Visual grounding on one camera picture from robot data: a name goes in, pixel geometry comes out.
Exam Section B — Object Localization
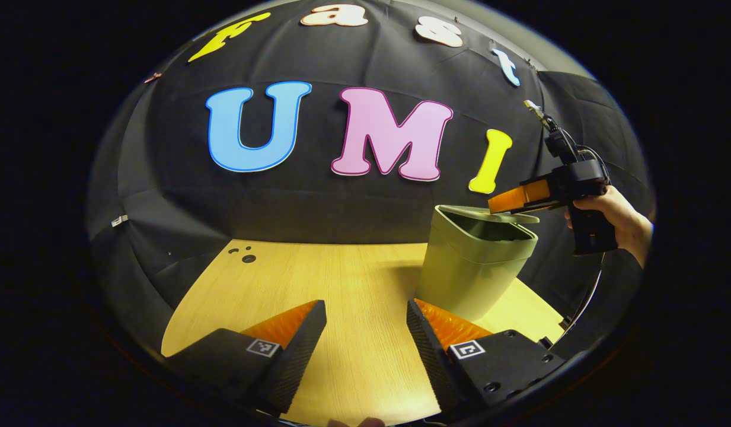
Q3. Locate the green desktop garbage bin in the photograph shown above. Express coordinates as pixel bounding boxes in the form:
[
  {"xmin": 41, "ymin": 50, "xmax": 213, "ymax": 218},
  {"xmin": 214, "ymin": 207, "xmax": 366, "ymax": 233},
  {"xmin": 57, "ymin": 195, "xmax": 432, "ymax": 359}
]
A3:
[{"xmin": 416, "ymin": 205, "xmax": 541, "ymax": 322}]

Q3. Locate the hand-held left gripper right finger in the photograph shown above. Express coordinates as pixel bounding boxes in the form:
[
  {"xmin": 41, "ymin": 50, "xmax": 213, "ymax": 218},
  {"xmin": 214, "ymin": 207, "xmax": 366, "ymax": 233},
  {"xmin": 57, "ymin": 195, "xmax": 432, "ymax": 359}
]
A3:
[{"xmin": 407, "ymin": 298, "xmax": 566, "ymax": 419}]

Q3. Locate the black backdrop cloth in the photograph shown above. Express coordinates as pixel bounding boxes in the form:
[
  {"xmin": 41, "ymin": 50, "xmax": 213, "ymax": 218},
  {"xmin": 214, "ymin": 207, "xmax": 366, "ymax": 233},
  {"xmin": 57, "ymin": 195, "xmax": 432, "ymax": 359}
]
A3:
[{"xmin": 87, "ymin": 0, "xmax": 653, "ymax": 356}]

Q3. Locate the wooden desktop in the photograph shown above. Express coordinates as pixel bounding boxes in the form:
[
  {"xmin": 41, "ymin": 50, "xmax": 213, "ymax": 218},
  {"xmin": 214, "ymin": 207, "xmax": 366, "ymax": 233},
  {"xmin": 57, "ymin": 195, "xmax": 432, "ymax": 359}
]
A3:
[{"xmin": 161, "ymin": 239, "xmax": 564, "ymax": 427}]

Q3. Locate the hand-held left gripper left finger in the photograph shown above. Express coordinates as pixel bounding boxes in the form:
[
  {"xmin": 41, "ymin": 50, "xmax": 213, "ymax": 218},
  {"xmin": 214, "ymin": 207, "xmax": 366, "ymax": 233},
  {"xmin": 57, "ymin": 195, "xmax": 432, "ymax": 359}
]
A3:
[{"xmin": 164, "ymin": 299, "xmax": 328, "ymax": 416}]

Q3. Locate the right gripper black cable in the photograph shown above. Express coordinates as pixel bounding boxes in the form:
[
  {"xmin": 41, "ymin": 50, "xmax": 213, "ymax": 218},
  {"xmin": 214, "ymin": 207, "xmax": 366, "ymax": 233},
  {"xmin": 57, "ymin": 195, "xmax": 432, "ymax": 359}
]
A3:
[{"xmin": 564, "ymin": 252, "xmax": 606, "ymax": 334}]

